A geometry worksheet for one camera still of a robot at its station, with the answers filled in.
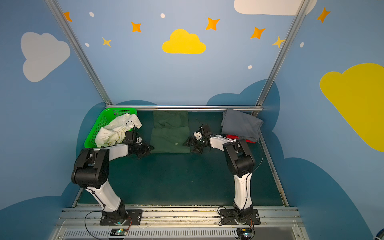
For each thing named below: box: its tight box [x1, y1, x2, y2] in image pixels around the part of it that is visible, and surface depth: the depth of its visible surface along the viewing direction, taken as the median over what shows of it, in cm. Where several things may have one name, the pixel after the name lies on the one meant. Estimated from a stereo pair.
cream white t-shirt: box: [95, 113, 143, 148], surface depth 103 cm
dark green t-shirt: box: [150, 110, 191, 154], surface depth 110 cm
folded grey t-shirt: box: [221, 109, 264, 143], surface depth 106 cm
